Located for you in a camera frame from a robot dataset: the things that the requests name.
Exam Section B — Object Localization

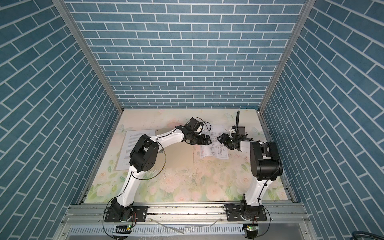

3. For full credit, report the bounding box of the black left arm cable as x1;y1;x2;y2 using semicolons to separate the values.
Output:
101;116;212;238

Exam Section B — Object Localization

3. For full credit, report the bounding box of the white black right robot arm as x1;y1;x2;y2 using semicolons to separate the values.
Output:
217;134;283;221

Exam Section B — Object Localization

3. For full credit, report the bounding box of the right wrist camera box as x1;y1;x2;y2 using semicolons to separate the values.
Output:
230;126;248;139

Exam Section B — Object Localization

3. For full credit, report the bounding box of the aluminium right corner post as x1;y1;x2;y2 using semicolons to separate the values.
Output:
259;0;316;113

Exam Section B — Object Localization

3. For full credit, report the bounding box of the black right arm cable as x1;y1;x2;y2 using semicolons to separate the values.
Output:
235;110;271;145

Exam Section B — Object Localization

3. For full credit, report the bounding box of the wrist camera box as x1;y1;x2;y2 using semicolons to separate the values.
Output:
230;126;248;139
185;117;204;134

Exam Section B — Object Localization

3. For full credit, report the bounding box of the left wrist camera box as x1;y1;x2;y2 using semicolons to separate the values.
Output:
185;117;204;134

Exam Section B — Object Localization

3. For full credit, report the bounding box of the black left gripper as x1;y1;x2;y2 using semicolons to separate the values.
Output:
189;131;213;145

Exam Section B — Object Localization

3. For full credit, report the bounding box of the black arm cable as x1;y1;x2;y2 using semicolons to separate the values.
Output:
235;110;271;145
101;116;212;238

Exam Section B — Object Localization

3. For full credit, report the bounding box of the aluminium corner post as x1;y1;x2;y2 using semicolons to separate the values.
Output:
52;0;124;114
259;0;316;113

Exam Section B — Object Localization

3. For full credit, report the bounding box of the white printed text sheet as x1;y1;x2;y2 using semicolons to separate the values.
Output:
116;129;156;171

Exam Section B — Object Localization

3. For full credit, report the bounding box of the white technical drawing sheet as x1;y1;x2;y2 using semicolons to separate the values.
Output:
200;125;230;160

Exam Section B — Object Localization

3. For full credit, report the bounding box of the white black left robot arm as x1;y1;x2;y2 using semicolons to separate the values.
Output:
107;126;212;221

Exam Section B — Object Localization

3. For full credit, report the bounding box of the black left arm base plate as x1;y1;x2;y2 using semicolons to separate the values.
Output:
104;206;148;223

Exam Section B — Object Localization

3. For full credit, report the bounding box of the aluminium left corner post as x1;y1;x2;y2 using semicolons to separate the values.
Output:
52;0;124;114

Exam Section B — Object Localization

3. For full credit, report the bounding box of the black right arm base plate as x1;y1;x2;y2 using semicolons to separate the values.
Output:
223;204;267;222

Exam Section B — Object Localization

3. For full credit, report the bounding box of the aluminium front rail frame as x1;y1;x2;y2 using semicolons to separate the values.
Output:
54;201;316;240

